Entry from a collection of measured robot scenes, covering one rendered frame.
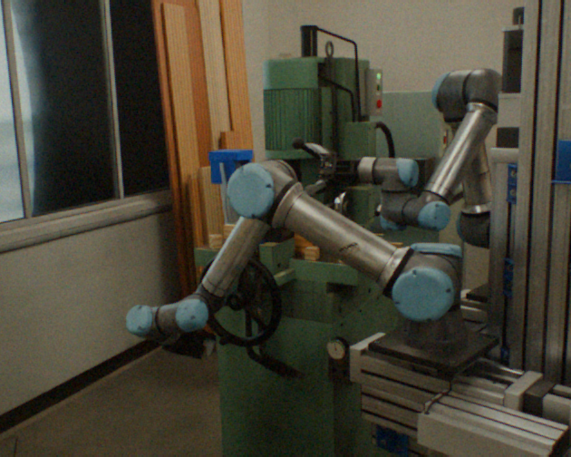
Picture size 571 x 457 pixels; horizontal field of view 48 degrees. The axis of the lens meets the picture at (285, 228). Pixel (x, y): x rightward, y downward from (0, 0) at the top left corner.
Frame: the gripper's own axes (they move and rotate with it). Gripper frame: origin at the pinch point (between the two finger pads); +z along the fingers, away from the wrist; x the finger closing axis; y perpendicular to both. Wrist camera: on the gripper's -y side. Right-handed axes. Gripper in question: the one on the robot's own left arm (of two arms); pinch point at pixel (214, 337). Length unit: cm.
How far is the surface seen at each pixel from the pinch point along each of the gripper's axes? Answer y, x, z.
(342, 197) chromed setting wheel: -56, 19, 25
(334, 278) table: -25.0, 27.8, 12.8
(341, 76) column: -94, 14, 13
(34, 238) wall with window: -30, -127, 30
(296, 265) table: -27.4, 15.0, 11.5
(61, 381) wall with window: 28, -128, 72
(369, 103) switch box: -91, 21, 25
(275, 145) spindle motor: -62, 4, 0
